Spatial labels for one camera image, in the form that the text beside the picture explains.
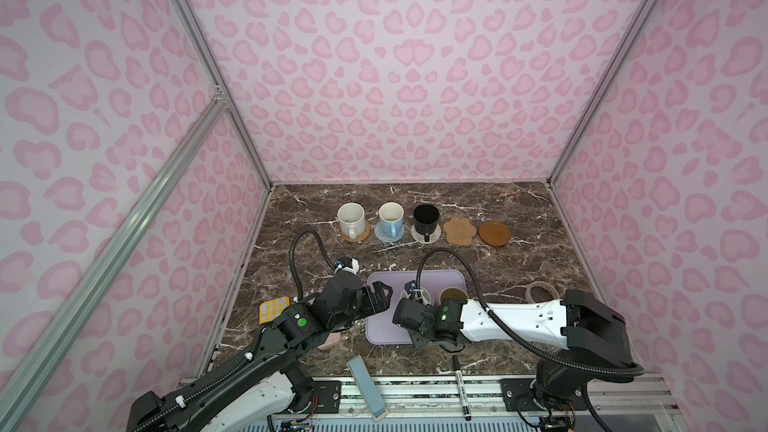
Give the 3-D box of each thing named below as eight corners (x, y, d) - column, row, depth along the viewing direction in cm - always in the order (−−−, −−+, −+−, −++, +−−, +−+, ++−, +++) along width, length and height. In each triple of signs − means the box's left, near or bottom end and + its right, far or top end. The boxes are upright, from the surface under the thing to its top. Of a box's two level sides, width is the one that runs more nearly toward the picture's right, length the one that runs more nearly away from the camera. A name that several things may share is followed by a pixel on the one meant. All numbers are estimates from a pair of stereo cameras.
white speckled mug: (339, 247, 103) (334, 231, 96) (343, 219, 111) (339, 202, 104) (364, 247, 103) (361, 231, 96) (366, 219, 111) (363, 202, 104)
